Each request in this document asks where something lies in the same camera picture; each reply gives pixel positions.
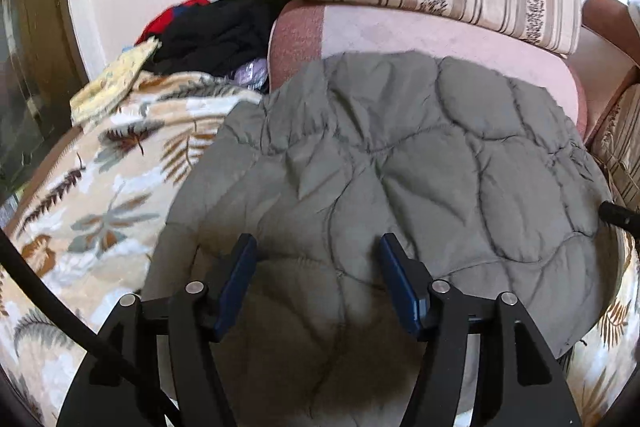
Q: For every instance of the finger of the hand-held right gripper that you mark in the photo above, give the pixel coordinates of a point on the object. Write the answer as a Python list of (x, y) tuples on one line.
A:
[(620, 216)]

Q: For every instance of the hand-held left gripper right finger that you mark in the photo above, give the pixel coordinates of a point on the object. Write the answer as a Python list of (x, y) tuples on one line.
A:
[(402, 297)]

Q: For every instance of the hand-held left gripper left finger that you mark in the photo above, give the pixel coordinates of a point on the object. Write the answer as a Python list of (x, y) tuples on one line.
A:
[(237, 292)]

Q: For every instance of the grey quilted hooded jacket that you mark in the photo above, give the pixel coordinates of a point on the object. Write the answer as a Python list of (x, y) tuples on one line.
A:
[(400, 157)]

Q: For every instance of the black clothes pile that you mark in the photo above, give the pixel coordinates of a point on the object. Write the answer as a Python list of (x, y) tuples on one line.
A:
[(225, 32)]

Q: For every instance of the shiny purple cloth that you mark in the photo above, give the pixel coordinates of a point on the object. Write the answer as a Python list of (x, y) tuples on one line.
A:
[(252, 72)]

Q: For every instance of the yellow patterned cloth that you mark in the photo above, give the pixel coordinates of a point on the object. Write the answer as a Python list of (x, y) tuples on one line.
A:
[(115, 77)]

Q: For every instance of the pink seat cushion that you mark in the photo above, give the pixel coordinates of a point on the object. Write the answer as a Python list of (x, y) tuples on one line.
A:
[(400, 32)]

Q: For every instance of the red garment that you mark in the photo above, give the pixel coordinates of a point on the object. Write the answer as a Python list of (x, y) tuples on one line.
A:
[(160, 24)]

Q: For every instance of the wooden cabinet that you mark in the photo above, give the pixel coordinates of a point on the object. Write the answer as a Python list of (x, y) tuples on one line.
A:
[(35, 82)]

